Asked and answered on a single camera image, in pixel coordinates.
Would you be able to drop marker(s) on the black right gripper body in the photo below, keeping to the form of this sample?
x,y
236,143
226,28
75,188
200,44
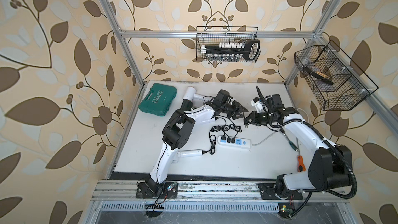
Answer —
x,y
261,118

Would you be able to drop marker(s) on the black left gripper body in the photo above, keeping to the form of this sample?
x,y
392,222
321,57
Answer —
x,y
231,110

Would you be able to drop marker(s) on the white blue power strip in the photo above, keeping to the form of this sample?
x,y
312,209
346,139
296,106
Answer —
x,y
237,143

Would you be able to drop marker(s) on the white hair dryer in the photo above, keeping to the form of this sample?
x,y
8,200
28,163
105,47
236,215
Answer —
x,y
190,153
192,96

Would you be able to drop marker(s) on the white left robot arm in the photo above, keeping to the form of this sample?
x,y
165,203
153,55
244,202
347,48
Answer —
x,y
176,134

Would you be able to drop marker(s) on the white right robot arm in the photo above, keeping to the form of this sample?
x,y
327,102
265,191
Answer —
x,y
330,169

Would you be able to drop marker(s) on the black white socket set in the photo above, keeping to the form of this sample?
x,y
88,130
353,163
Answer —
x,y
244,51

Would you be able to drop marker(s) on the black brush in basket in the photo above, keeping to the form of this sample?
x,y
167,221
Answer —
x,y
319,75

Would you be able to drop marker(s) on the green plastic tool case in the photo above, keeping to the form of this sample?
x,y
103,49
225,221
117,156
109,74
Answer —
x,y
158,100

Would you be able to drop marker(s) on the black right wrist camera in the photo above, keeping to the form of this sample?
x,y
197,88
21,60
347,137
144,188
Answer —
x,y
267,104

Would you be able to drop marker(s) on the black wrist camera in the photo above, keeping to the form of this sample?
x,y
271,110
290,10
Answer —
x,y
267,104
222,98

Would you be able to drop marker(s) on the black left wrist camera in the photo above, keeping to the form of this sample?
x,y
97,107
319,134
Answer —
x,y
222,98

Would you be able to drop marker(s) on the green handled screwdriver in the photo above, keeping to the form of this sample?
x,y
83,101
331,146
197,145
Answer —
x,y
292,145

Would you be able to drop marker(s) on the orange handled screwdriver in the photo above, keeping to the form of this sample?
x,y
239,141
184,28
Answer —
x,y
301,165

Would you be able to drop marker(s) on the black wire basket back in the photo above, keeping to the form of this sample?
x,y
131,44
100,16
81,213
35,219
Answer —
x,y
213,35

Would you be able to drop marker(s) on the black wire basket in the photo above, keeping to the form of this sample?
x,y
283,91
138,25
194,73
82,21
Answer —
x,y
351,83
213,35

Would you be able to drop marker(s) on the black wire basket right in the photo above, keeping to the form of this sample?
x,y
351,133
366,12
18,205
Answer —
x,y
351,83

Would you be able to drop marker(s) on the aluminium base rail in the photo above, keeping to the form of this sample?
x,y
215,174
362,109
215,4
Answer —
x,y
202,196

